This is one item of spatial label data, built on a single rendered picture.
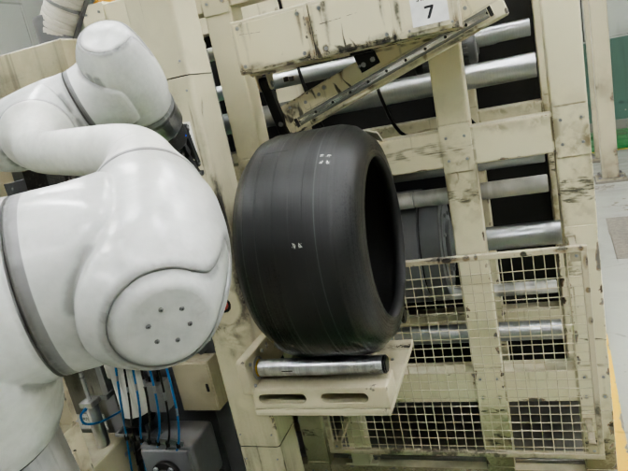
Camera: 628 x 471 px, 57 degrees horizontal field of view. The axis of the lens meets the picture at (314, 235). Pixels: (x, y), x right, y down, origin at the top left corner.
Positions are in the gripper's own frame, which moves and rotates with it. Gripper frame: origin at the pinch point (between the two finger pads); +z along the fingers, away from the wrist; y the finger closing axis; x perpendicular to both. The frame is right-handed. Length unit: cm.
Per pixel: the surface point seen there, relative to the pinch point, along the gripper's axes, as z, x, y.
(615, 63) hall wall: 655, 354, -611
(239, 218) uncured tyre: 13.5, 4.5, -0.5
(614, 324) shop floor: 236, 149, -50
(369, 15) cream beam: 12, 33, -57
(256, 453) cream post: 78, -4, 42
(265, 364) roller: 48, 4, 23
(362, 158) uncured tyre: 14.8, 31.2, -15.8
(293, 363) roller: 47, 12, 23
